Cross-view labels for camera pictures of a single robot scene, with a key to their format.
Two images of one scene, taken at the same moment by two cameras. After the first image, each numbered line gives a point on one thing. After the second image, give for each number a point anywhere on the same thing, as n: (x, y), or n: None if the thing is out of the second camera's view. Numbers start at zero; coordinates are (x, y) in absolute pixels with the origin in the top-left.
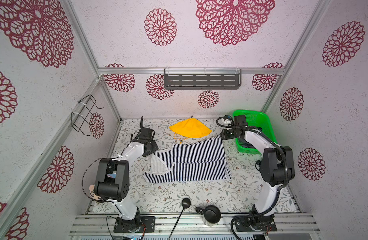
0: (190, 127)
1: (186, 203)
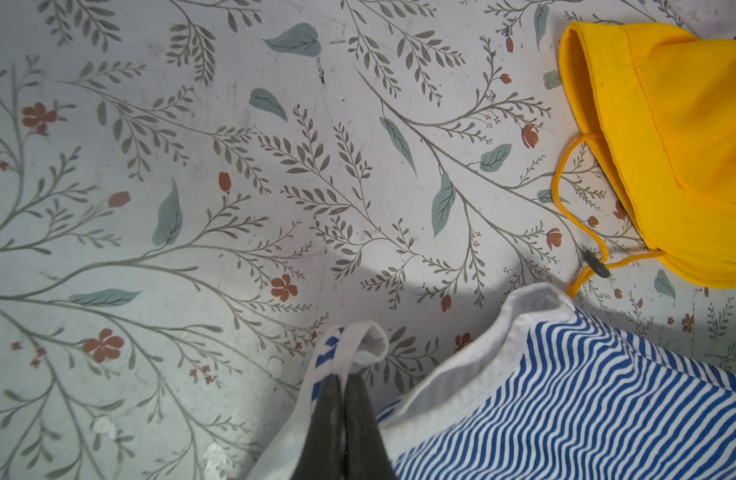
0: (670, 117)
1: None
